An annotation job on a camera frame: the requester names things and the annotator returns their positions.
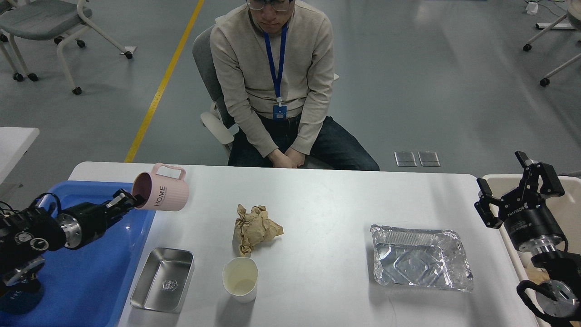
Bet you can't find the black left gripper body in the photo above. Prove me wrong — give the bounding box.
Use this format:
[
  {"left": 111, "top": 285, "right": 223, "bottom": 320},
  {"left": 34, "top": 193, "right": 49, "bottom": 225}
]
[{"left": 57, "top": 202, "right": 121, "bottom": 250}]

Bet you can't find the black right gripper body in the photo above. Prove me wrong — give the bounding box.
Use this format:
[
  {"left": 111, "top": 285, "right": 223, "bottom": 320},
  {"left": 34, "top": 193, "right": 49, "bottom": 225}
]
[{"left": 502, "top": 204, "right": 566, "bottom": 252}]

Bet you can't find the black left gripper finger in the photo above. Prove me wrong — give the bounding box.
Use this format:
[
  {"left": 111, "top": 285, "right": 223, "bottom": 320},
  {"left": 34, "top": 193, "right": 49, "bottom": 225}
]
[
  {"left": 119, "top": 195, "right": 145, "bottom": 217},
  {"left": 107, "top": 190, "right": 139, "bottom": 212}
]

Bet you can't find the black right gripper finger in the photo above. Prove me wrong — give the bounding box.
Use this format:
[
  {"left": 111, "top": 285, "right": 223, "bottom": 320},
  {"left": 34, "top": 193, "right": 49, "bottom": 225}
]
[
  {"left": 474, "top": 178, "right": 509, "bottom": 228},
  {"left": 515, "top": 151, "right": 565, "bottom": 205}
]

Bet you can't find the pink HOME mug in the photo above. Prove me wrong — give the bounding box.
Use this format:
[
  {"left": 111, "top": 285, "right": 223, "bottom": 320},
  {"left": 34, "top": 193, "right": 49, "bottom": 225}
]
[{"left": 131, "top": 162, "right": 190, "bottom": 211}]

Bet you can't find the stainless steel rectangular tray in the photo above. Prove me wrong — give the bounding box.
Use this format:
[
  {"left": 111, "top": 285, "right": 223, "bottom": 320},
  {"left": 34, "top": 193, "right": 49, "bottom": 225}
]
[{"left": 129, "top": 247, "right": 194, "bottom": 314}]

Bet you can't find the dark blue HOME mug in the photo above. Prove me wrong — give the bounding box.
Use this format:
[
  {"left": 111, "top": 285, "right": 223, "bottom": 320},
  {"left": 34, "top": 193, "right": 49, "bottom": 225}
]
[{"left": 0, "top": 279, "right": 45, "bottom": 315}]

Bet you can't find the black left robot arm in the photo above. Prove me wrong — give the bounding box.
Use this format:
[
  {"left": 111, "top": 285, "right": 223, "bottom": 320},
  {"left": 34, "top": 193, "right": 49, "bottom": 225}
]
[{"left": 0, "top": 188, "right": 145, "bottom": 295}]

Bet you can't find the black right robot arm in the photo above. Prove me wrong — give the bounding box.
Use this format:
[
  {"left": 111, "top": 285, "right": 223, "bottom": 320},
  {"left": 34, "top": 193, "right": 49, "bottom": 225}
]
[{"left": 474, "top": 151, "right": 581, "bottom": 327}]

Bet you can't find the brown paper in bin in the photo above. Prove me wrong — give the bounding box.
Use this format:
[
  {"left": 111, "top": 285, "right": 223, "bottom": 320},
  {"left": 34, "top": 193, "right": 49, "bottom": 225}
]
[{"left": 525, "top": 267, "right": 551, "bottom": 284}]

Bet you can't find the blue plastic tray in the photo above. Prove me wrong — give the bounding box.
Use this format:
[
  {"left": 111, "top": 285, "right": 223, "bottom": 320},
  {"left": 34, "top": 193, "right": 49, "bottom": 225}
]
[{"left": 0, "top": 209, "right": 154, "bottom": 327}]

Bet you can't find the aluminium foil container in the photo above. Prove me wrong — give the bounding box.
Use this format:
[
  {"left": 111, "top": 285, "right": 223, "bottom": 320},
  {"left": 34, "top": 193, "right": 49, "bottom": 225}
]
[{"left": 370, "top": 225, "right": 474, "bottom": 292}]

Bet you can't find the right metal floor plate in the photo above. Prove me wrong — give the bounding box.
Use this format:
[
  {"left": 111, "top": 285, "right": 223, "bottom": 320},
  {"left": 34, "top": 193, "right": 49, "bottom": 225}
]
[{"left": 418, "top": 151, "right": 441, "bottom": 167}]

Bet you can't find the metal floor plate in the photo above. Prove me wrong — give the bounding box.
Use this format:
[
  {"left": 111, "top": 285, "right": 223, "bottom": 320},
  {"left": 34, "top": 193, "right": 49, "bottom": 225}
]
[
  {"left": 418, "top": 151, "right": 441, "bottom": 167},
  {"left": 394, "top": 151, "right": 418, "bottom": 167}
]

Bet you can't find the left metal floor plate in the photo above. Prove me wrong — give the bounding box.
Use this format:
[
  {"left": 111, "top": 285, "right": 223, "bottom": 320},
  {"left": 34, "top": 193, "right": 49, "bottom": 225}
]
[{"left": 394, "top": 151, "right": 418, "bottom": 167}]

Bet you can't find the white side table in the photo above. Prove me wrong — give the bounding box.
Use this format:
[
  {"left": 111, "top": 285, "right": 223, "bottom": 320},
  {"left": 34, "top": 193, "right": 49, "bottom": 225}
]
[{"left": 0, "top": 127, "right": 39, "bottom": 182}]

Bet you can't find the crumpled brown paper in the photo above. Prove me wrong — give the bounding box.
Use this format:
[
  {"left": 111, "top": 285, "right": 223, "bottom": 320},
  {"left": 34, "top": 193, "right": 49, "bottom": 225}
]
[{"left": 234, "top": 204, "right": 284, "bottom": 257}]

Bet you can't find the white paper cup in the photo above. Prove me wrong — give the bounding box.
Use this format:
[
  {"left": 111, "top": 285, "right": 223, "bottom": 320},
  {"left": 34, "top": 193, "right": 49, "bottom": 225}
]
[{"left": 222, "top": 257, "right": 259, "bottom": 303}]

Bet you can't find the white chair base right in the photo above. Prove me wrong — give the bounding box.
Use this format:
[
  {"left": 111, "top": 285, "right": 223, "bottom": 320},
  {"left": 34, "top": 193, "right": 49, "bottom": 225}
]
[{"left": 522, "top": 0, "right": 581, "bottom": 87}]

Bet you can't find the white power adapter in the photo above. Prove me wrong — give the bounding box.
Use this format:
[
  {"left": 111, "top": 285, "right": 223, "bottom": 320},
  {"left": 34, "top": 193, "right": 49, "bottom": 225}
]
[{"left": 525, "top": 0, "right": 539, "bottom": 16}]

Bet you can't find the seated person in beige sweater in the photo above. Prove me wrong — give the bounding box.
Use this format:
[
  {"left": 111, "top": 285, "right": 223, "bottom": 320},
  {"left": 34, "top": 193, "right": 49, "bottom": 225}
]
[{"left": 210, "top": 0, "right": 379, "bottom": 171}]

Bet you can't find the white grey rolling chair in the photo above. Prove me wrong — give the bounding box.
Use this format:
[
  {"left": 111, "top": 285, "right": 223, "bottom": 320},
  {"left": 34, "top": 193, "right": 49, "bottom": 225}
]
[{"left": 0, "top": 0, "right": 133, "bottom": 95}]

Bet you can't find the blue lanyard with badge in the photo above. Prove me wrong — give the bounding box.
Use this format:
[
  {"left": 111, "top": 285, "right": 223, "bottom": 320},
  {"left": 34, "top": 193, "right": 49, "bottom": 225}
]
[{"left": 263, "top": 23, "right": 289, "bottom": 121}]

